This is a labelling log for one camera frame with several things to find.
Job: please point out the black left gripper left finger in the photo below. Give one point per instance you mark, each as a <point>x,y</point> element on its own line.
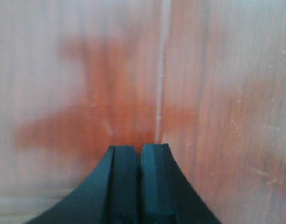
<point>109,195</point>

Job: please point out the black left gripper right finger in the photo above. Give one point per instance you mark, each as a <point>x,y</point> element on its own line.
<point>167,196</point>

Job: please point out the brown wooden door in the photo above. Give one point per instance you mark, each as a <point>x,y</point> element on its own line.
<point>208,77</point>

